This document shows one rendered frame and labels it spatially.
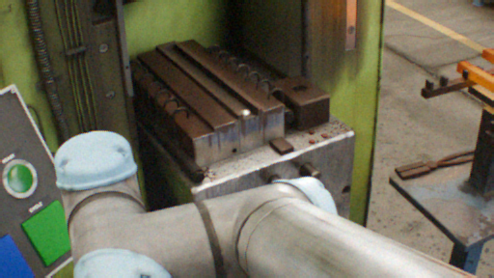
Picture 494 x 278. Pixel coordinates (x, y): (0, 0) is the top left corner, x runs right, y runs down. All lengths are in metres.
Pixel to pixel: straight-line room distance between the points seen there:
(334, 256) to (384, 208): 2.21
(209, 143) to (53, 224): 0.38
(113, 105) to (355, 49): 0.60
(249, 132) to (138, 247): 0.74
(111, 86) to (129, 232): 0.72
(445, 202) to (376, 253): 1.11
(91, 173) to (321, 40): 0.93
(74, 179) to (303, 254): 0.24
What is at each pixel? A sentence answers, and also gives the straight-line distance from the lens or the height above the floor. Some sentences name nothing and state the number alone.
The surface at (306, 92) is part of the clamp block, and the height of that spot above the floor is 0.98.
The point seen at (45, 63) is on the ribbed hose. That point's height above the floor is 1.16.
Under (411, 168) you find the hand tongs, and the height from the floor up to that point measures 0.73.
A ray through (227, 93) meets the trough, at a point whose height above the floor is 0.99.
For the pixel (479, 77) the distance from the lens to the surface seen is 1.39.
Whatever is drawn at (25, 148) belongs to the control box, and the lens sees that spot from 0.90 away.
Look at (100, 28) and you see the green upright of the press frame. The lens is 1.10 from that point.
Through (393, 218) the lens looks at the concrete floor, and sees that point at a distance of 2.47.
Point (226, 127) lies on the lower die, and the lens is 1.13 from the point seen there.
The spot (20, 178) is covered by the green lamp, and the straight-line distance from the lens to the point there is 0.88.
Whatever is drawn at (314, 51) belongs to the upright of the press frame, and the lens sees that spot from 1.36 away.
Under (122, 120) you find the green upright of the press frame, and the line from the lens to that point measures 1.19.
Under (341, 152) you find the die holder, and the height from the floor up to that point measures 0.88.
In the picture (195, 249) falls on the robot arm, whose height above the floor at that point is 1.26.
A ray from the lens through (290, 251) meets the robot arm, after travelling 0.35.
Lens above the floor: 1.56
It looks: 33 degrees down
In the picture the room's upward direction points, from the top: 2 degrees counter-clockwise
